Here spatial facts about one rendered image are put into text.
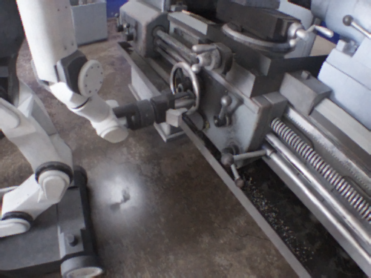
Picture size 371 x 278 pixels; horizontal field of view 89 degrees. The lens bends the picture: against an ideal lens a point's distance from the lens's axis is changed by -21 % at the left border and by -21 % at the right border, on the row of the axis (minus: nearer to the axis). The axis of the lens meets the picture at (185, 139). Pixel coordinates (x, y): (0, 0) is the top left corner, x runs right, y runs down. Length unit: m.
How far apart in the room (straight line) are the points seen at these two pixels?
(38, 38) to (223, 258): 1.17
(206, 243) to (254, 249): 0.26
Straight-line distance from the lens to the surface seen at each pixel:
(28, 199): 1.01
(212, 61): 0.72
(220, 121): 0.79
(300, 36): 0.73
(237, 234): 1.32
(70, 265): 1.06
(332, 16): 0.90
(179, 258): 1.22
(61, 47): 0.45
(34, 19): 0.44
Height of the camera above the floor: 1.16
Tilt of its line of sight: 43 degrees down
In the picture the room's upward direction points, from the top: 7 degrees clockwise
